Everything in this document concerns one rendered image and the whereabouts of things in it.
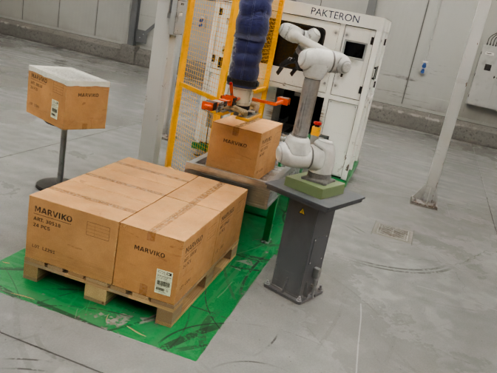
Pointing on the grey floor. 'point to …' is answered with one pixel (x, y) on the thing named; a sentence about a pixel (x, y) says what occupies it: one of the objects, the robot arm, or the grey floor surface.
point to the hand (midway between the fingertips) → (285, 72)
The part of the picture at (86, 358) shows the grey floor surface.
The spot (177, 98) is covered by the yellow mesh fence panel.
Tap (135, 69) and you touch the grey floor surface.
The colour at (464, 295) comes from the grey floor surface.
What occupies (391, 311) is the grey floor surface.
